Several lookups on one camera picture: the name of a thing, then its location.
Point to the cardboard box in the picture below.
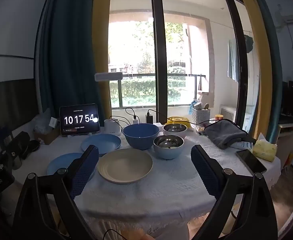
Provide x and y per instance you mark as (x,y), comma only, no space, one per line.
(46,137)

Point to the white charger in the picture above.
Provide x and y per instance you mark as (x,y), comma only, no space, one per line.
(135,118)

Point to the white air conditioner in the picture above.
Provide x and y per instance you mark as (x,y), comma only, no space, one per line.
(291,17)

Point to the large blue bowl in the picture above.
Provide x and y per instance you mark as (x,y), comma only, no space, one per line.
(141,136)

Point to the white desk lamp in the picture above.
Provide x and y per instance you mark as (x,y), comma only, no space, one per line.
(112,127)

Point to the teal curtain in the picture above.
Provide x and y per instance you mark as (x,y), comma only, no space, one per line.
(64,55)
(274,67)

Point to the black smartphone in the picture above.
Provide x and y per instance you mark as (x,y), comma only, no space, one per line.
(251,161)

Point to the steel bowl light blue outside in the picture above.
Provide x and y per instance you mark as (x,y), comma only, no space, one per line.
(168,150)

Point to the white power strip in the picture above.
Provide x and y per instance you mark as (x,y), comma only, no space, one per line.
(158,125)

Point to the small white box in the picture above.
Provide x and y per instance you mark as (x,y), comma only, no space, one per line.
(54,122)

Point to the tablet showing clock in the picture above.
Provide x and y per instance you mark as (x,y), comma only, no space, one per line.
(79,118)

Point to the blue plate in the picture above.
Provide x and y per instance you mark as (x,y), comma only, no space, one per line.
(59,165)
(104,142)

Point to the steel bowl white outside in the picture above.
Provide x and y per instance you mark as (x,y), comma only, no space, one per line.
(174,128)

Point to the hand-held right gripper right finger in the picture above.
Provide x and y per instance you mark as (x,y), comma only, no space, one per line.
(204,172)

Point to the red can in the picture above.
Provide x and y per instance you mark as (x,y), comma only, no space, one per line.
(219,117)

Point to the yellow wet wipes pack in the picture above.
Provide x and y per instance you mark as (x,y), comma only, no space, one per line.
(179,120)

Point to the black charger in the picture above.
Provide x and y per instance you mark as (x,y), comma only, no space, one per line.
(149,118)

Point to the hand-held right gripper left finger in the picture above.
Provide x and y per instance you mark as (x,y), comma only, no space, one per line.
(84,171)

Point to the yellow curtain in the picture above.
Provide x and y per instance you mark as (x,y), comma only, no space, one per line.
(257,67)
(101,42)

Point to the blue cloth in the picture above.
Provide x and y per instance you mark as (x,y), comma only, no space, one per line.
(194,105)

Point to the beige plate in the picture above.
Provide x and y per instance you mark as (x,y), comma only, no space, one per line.
(125,166)

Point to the yellow tissue pack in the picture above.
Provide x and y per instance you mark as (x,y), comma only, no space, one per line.
(264,150)

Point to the grey towel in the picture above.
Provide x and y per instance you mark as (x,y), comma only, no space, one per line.
(224,133)

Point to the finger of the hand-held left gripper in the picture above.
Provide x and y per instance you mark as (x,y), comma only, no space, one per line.
(10,158)

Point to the white perforated basket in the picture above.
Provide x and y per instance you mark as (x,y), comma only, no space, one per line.
(200,116)

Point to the black door frame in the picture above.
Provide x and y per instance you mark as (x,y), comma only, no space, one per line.
(159,55)

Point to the hanging light blue towel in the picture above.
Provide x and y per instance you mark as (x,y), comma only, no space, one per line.
(232,60)

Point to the clear plastic bag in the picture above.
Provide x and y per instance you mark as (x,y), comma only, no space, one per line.
(42,122)

